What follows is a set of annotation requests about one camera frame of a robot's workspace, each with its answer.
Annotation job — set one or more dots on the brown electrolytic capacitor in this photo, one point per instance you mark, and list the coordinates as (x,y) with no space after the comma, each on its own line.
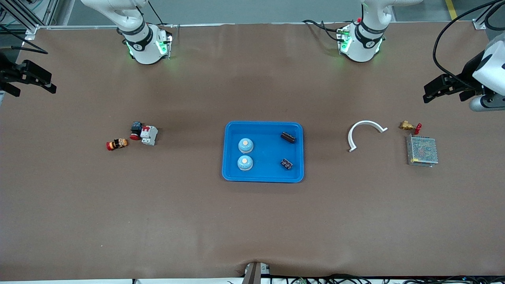
(288,137)

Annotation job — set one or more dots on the black purple-printed electrolytic capacitor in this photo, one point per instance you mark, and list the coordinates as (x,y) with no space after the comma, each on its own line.
(287,163)

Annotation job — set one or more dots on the blue bell with white button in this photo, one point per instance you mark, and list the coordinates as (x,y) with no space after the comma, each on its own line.
(245,162)
(245,145)

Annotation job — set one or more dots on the blue plastic tray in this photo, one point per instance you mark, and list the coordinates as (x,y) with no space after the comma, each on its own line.
(266,152)

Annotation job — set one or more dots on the metal mesh power supply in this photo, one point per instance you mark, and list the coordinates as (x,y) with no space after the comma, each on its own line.
(422,150)

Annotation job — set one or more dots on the white semicircular pipe clamp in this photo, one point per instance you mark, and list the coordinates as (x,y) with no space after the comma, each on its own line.
(367,123)

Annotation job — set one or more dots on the red orange push button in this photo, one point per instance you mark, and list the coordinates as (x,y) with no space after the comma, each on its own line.
(116,144)

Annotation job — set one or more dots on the white red circuit breaker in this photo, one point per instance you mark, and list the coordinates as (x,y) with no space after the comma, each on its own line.
(149,135)

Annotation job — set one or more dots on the brown table cover sheet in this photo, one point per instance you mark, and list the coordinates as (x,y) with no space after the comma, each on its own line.
(252,221)

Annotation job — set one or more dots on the aluminium frame profile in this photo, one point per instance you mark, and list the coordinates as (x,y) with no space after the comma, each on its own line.
(483,19)
(30,31)

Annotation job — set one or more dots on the black red emergency stop switch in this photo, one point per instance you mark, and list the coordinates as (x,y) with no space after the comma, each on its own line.
(136,129)

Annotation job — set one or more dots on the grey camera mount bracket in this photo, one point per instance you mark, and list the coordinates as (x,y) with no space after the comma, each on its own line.
(254,274)

